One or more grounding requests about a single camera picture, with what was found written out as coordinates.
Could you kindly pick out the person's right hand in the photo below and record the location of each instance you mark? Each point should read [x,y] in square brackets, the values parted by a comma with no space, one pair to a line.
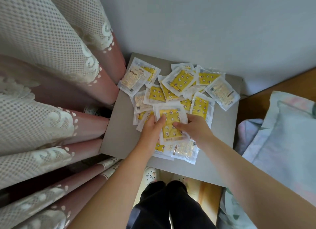
[197,130]

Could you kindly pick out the person's left hand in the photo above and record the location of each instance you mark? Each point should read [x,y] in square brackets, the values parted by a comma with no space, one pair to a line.
[149,132]

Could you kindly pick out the person's right thumb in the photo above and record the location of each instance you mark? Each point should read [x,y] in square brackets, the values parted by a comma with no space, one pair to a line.
[180,125]

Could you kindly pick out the person's left thumb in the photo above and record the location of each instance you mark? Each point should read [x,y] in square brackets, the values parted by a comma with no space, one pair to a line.
[160,120]

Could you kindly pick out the clear sachet with yellow print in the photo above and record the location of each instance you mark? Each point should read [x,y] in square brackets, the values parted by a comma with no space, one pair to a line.
[170,117]

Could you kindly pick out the person's right forearm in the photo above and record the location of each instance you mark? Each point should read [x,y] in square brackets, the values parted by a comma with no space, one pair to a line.
[246,182]

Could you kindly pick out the person's left forearm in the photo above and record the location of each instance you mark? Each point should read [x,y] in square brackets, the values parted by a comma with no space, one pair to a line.
[116,189]

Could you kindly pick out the pile of yellow packets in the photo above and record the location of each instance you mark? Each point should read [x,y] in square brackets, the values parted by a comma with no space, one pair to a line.
[180,82]

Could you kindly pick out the white clog shoe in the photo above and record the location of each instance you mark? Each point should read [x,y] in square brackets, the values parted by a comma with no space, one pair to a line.
[150,175]
[181,179]

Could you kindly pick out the pale pink quilt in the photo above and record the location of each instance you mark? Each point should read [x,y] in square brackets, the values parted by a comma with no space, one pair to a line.
[248,135]

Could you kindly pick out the black trousers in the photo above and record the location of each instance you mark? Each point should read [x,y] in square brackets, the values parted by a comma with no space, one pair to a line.
[170,206]

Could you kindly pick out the green floral bedsheet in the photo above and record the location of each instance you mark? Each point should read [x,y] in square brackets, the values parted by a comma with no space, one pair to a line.
[230,211]

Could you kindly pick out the pale floral pillow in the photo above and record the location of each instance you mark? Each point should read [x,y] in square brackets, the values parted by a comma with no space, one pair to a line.
[284,142]

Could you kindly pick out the wooden bed headboard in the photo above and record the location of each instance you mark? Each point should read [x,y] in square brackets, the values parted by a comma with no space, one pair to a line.
[279,85]

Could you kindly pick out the pink curtain with white lace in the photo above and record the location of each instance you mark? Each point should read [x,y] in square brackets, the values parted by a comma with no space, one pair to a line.
[47,93]

